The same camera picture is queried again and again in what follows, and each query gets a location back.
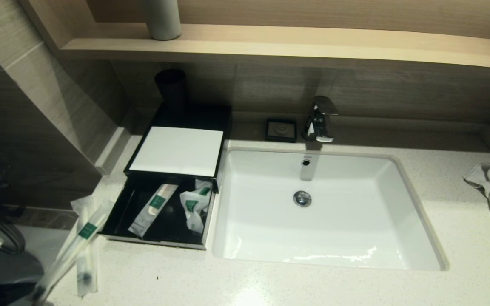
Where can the small clear green-label packet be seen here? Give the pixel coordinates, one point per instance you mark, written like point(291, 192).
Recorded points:
point(192, 214)

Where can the beige grey green-label packet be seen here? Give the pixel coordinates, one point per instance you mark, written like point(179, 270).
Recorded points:
point(153, 208)

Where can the black tray with white liner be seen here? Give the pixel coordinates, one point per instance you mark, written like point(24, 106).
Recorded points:
point(166, 229)

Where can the long clear toothbrush packet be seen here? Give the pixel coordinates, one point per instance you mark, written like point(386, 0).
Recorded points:
point(88, 230)

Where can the black amenity box housing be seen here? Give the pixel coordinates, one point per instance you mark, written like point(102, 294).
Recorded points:
point(198, 117)

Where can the black square soap dish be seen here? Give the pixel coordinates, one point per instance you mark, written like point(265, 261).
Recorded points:
point(281, 130)

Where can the chrome drain stopper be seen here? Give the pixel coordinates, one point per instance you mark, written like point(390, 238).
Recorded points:
point(302, 199)

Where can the chrome faucet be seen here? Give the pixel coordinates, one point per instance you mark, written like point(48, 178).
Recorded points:
point(319, 123)

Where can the black cup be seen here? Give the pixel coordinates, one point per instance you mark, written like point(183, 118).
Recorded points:
point(171, 91)

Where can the white ceramic sink basin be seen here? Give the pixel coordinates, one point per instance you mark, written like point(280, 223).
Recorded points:
point(355, 221)

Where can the grey cylindrical cup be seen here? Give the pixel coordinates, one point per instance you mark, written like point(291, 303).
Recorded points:
point(162, 21)

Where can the clear packet with black comb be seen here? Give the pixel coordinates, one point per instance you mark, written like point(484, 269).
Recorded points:
point(85, 272)

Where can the light wooden wall shelf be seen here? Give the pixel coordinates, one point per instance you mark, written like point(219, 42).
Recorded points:
point(313, 46)

